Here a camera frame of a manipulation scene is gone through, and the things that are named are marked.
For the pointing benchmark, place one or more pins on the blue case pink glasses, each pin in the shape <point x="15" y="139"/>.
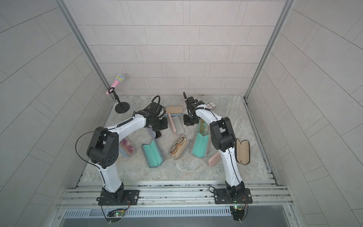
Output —
<point x="126" y="147"/>

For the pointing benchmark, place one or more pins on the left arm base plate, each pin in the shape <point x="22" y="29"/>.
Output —
<point x="121" y="197"/>

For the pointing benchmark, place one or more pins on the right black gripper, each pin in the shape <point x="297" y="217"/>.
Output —
<point x="187" y="121"/>

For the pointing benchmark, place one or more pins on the aluminium rail frame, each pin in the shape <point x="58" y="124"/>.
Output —
<point x="173" y="199"/>

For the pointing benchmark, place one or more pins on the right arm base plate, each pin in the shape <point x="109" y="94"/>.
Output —
<point x="222" y="196"/>

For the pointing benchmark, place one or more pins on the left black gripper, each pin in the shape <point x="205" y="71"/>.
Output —
<point x="164" y="126"/>

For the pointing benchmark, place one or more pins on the black microphone stand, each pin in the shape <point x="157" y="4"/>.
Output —
<point x="121" y="107"/>

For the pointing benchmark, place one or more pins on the circuit board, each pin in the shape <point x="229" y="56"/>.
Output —
<point x="117" y="213"/>
<point x="238" y="213"/>

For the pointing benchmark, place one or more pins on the orange frame glasses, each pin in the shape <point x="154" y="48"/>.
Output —
<point x="175" y="147"/>

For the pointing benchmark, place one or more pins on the teal folding glasses case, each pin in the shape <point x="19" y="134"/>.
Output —
<point x="200" y="145"/>

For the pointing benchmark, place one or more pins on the tan blue glasses case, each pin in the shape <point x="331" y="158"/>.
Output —
<point x="174" y="110"/>

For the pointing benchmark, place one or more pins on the teal open glasses case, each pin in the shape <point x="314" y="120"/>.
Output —
<point x="152" y="154"/>

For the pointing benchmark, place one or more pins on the purple fabric glasses case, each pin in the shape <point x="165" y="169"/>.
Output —
<point x="152" y="133"/>

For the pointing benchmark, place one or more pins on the black tan open case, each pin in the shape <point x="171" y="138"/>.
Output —
<point x="242" y="152"/>

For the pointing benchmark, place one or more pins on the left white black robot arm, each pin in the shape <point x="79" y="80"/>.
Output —
<point x="103" y="150"/>

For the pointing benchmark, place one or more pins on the left circuit board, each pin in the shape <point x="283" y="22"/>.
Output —
<point x="117" y="213"/>

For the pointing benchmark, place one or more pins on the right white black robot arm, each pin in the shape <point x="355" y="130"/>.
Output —
<point x="222" y="138"/>

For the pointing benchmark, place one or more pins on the right circuit board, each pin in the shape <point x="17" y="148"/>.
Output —
<point x="238" y="213"/>

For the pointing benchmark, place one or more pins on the pink grey open case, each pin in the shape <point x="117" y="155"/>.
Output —
<point x="212" y="158"/>

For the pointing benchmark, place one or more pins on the small pink card box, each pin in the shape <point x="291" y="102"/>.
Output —
<point x="211" y="105"/>

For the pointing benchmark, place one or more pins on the pink toy microphone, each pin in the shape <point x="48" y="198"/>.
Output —
<point x="119" y="79"/>

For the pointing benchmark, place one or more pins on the beige open glasses case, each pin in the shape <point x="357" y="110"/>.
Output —
<point x="180" y="150"/>

